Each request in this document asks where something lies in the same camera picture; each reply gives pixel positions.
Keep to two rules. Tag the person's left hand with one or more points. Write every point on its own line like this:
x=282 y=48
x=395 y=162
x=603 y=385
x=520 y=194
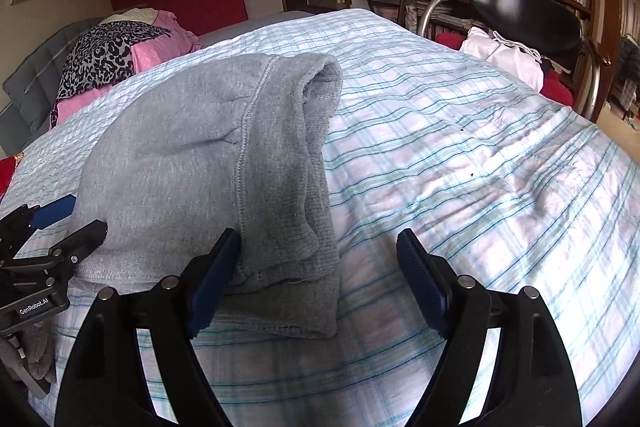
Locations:
x=37 y=347

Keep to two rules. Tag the grey padded headboard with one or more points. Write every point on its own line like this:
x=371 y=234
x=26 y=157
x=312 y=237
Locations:
x=30 y=92

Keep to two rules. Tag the grey pants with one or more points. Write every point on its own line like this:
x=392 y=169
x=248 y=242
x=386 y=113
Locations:
x=190 y=132

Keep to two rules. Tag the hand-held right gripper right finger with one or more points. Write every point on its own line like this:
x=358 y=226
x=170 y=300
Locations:
x=425 y=287

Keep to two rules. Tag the black chair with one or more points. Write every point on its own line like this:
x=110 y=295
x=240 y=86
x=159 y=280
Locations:
x=530 y=17

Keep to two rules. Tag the dark hanging jacket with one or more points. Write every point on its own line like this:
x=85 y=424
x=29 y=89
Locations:
x=631 y=67

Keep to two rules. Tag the red patterned cloth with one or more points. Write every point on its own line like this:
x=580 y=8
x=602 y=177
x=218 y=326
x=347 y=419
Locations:
x=6 y=177

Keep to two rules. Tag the cream knitted cloth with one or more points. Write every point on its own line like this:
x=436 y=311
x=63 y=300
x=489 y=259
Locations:
x=130 y=14

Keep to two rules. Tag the plaid bed blanket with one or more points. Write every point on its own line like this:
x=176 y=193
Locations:
x=450 y=157

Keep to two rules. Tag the wooden door frame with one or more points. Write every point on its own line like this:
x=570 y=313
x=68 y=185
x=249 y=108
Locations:
x=610 y=32

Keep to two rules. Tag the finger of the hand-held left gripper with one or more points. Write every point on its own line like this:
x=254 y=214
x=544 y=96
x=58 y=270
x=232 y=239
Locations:
x=87 y=237
x=52 y=211

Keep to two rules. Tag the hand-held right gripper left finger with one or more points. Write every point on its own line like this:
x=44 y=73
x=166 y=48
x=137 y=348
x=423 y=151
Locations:
x=215 y=287

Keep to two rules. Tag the grey mattress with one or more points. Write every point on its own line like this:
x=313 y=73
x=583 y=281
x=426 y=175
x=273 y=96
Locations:
x=250 y=24

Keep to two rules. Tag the leopard print cloth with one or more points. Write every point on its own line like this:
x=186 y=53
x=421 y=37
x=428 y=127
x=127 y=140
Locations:
x=95 y=57

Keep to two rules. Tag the red seat cushion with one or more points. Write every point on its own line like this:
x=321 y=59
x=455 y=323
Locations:
x=557 y=89

